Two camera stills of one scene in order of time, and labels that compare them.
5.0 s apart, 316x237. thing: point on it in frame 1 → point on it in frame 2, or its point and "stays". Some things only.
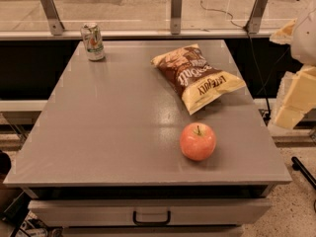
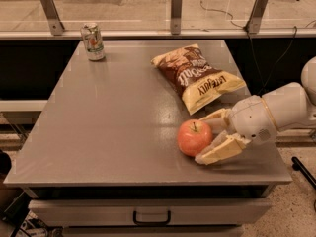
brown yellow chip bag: [201, 84] stays
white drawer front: [82, 212] stays
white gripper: [305, 39] → [253, 118]
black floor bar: [298, 166] stays
